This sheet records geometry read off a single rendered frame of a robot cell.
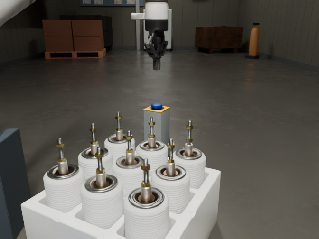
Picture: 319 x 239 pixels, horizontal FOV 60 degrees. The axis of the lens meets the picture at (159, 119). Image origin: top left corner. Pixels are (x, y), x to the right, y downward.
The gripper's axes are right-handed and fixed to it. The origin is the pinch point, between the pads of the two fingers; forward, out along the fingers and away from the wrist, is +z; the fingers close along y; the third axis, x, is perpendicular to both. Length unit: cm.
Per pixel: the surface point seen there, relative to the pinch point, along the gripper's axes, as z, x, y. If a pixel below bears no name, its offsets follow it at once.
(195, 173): 25.5, -22.7, -20.5
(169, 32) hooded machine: 3, 258, 548
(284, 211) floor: 47, -46, 5
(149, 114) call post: 16.8, 0.9, -3.5
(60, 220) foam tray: 29, -1, -48
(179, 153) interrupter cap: 21.5, -17.2, -18.6
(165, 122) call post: 20.2, -3.5, 0.3
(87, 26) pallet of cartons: -11, 327, 336
